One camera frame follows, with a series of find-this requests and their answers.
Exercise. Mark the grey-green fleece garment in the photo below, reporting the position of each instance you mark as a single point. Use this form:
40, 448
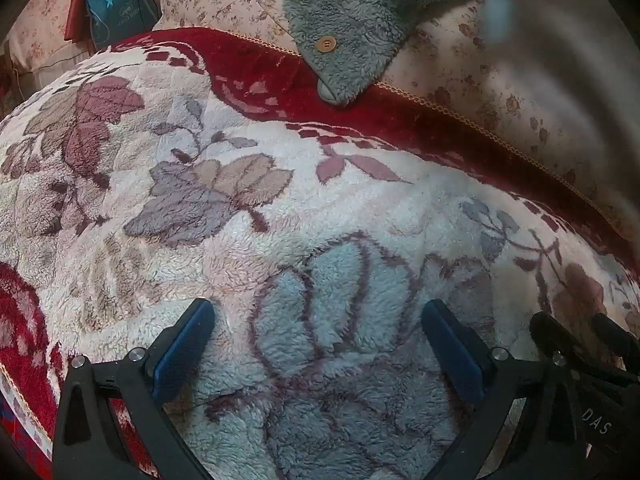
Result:
360, 15

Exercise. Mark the teal gift bag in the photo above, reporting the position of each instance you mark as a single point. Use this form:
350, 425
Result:
120, 10

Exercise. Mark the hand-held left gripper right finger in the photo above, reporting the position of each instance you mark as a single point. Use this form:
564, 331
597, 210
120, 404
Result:
450, 345

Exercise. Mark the floral print pillow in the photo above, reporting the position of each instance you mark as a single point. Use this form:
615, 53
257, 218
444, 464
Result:
45, 15

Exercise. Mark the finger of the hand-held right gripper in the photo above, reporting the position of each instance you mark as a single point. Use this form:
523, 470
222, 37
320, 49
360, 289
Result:
552, 332
615, 335

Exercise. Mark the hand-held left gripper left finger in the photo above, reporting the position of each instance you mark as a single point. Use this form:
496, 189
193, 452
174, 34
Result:
187, 340

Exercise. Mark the red and white floral blanket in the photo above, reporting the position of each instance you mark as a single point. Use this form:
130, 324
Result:
300, 200

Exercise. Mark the floral print quilt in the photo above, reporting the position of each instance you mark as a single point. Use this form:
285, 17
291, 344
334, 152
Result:
500, 85

